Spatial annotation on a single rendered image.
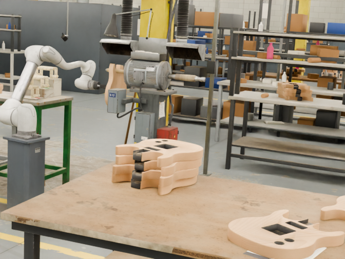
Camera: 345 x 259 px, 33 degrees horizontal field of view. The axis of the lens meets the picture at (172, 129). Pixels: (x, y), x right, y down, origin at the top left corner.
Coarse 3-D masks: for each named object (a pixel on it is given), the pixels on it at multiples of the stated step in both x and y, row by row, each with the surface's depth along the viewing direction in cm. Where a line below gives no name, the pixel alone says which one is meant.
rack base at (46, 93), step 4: (40, 88) 555; (44, 88) 557; (48, 88) 560; (52, 88) 567; (28, 92) 560; (40, 92) 556; (44, 92) 554; (48, 92) 561; (52, 92) 568; (40, 96) 556; (44, 96) 555; (48, 96) 562; (52, 96) 569
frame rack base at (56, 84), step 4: (36, 80) 574; (40, 80) 572; (44, 80) 571; (52, 80) 567; (56, 80) 572; (60, 80) 579; (36, 84) 574; (40, 84) 573; (52, 84) 568; (56, 84) 573; (60, 84) 580; (56, 88) 574; (60, 88) 580; (56, 92) 575; (60, 92) 581; (56, 96) 576
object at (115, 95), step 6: (108, 90) 499; (114, 90) 497; (120, 90) 500; (108, 96) 500; (114, 96) 497; (120, 96) 501; (108, 102) 501; (114, 102) 498; (120, 102) 502; (108, 108) 502; (114, 108) 499; (120, 108) 504; (138, 108) 510; (126, 114) 511
